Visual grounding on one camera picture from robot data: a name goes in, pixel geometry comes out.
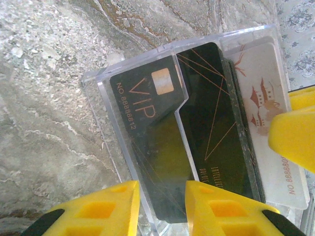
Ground black VIP card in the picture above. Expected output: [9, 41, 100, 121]
[109, 42, 256, 224]

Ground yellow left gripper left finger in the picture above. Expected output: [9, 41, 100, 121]
[23, 180, 141, 236]

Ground black card with speckled edge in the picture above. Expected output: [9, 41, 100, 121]
[221, 58, 267, 201]

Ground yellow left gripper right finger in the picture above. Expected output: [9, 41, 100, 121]
[184, 180, 308, 236]

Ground white card with red print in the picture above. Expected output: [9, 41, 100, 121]
[222, 41, 311, 210]
[220, 36, 292, 106]

